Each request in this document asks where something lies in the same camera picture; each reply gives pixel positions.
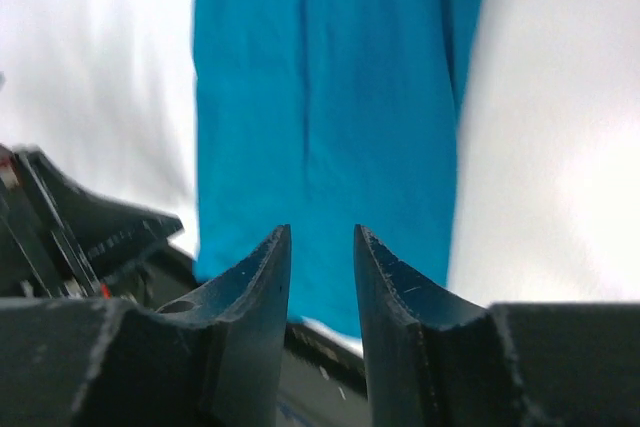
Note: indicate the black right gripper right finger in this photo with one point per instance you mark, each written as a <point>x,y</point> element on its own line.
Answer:
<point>435,359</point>

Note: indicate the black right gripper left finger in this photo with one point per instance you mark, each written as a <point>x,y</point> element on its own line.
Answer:
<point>209,358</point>

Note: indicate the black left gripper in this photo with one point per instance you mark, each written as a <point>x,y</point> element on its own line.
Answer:
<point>73,243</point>

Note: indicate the bright blue t-shirt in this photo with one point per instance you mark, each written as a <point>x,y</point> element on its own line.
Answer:
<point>322,115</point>

